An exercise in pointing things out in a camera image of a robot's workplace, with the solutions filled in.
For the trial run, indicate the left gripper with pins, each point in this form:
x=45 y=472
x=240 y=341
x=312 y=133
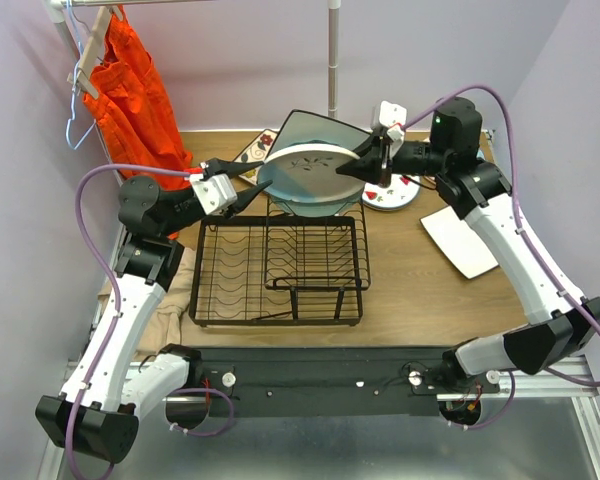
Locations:
x=229 y=168

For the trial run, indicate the orange shorts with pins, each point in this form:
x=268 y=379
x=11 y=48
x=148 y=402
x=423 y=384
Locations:
x=133 y=110

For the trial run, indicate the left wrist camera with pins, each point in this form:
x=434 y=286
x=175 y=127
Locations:
x=213 y=194

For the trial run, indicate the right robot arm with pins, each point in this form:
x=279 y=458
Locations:
x=561 y=319

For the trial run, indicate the beige cloth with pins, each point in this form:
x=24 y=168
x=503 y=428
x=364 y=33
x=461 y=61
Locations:
x=165 y=324

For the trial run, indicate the teal rimmed plate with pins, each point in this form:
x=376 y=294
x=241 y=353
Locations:
x=305 y=205

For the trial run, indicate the wooden clip hanger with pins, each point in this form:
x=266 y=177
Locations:
x=81 y=77

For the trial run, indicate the blue wire hanger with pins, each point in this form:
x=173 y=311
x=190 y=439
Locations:
x=75 y=143

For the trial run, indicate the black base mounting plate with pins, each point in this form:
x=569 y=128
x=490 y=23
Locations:
x=325 y=381

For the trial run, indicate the grey square plate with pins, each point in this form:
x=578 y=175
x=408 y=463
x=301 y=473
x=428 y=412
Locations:
x=459 y=243

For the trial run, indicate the flower square plate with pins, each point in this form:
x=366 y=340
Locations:
x=256 y=151

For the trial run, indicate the large white square plate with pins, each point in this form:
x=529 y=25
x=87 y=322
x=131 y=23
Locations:
x=302 y=127

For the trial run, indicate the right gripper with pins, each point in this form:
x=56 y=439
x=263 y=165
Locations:
x=377 y=164

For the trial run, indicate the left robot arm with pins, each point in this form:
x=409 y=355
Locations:
x=98 y=411

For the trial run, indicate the watermelon round plate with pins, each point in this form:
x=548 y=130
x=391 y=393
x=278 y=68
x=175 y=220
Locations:
x=401 y=191

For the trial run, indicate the white clothes rack frame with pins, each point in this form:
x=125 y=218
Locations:
x=58 y=15

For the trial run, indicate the black wire dish rack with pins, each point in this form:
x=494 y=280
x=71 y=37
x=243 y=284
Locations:
x=278 y=269

